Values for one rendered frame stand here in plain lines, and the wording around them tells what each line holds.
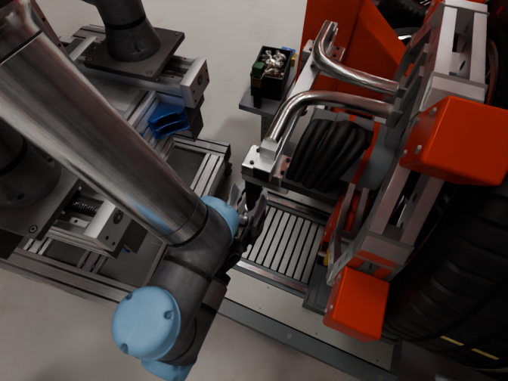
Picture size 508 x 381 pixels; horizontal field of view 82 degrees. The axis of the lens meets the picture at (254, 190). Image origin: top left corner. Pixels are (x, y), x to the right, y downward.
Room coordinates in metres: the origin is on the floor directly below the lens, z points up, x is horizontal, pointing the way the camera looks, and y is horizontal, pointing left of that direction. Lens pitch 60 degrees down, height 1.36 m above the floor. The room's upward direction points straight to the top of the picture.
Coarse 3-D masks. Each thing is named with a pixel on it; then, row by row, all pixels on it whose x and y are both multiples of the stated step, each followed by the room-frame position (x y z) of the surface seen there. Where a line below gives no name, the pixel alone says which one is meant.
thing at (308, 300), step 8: (320, 248) 0.43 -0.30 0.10; (312, 272) 0.32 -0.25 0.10; (320, 272) 0.31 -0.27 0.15; (312, 280) 0.27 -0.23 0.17; (312, 288) 0.25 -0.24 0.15; (312, 296) 0.22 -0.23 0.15; (304, 304) 0.19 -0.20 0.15; (312, 304) 0.19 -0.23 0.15; (320, 312) 0.16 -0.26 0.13; (384, 336) 0.07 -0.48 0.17; (392, 344) 0.05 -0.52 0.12
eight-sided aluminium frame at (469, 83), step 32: (448, 0) 0.48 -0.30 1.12; (448, 32) 0.39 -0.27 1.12; (480, 32) 0.39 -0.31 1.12; (448, 64) 0.32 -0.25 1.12; (480, 64) 0.32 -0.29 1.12; (384, 96) 0.61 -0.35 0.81; (480, 96) 0.27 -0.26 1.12; (352, 192) 0.42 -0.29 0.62; (384, 192) 0.19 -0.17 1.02; (416, 192) 0.20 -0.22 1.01; (352, 224) 0.33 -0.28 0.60; (384, 224) 0.16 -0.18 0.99; (416, 224) 0.15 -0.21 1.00; (352, 256) 0.14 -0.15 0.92; (384, 256) 0.12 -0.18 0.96
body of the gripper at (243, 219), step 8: (240, 216) 0.22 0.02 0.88; (240, 224) 0.20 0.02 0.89; (248, 224) 0.20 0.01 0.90; (240, 232) 0.19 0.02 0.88; (248, 232) 0.19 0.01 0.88; (240, 240) 0.17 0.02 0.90; (248, 240) 0.19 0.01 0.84; (232, 248) 0.17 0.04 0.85; (240, 248) 0.17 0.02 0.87; (224, 256) 0.15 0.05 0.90; (232, 256) 0.17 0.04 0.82; (224, 264) 0.15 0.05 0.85; (216, 272) 0.12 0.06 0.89; (224, 272) 0.12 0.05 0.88; (224, 280) 0.11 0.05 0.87
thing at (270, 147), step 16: (416, 80) 0.35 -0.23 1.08; (304, 96) 0.39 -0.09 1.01; (320, 96) 0.39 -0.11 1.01; (336, 96) 0.39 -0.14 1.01; (352, 96) 0.39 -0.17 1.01; (288, 112) 0.35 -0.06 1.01; (368, 112) 0.36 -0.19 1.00; (384, 112) 0.36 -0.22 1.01; (400, 112) 0.34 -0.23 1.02; (272, 128) 0.32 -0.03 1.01; (272, 144) 0.29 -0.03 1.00
